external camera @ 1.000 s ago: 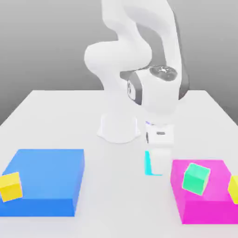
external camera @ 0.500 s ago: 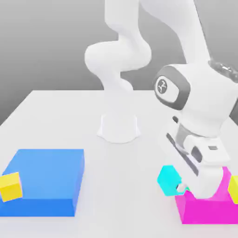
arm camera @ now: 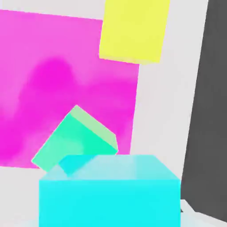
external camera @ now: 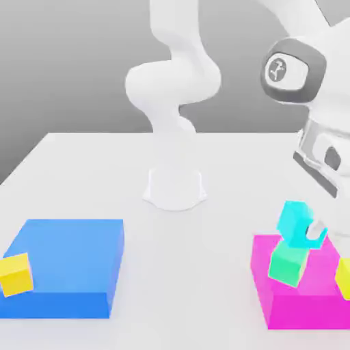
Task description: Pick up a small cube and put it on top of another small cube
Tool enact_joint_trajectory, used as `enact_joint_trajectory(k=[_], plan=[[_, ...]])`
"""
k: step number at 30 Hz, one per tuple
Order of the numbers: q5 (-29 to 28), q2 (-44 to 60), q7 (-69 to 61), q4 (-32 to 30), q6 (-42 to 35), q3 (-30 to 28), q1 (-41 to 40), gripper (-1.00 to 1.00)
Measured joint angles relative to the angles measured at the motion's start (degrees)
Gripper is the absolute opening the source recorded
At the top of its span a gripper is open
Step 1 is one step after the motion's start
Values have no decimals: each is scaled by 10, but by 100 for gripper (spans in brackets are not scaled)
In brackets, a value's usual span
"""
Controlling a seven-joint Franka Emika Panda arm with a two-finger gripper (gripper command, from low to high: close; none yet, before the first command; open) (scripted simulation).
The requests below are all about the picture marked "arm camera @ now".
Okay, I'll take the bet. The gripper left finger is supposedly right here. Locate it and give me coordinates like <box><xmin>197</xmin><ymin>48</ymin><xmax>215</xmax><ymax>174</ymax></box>
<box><xmin>12</xmin><ymin>217</ymin><xmax>40</xmax><ymax>227</ymax></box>

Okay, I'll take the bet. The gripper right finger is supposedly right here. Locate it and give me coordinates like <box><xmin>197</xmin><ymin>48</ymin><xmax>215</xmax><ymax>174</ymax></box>
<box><xmin>180</xmin><ymin>199</ymin><xmax>219</xmax><ymax>227</ymax></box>

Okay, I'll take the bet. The small cyan cube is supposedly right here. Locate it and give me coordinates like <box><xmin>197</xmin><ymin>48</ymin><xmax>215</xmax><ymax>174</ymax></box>
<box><xmin>39</xmin><ymin>154</ymin><xmax>182</xmax><ymax>227</ymax></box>

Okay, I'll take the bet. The small green cube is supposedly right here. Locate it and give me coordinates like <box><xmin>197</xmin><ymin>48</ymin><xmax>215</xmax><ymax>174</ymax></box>
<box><xmin>31</xmin><ymin>104</ymin><xmax>119</xmax><ymax>173</ymax></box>

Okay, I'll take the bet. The large magenta box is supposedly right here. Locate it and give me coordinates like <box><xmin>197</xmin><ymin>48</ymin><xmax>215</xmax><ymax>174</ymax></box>
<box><xmin>0</xmin><ymin>9</ymin><xmax>140</xmax><ymax>169</ymax></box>

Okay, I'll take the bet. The large yellow box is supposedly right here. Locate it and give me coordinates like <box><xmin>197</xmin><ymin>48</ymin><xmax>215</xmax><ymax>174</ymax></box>
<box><xmin>98</xmin><ymin>0</ymin><xmax>171</xmax><ymax>65</ymax></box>

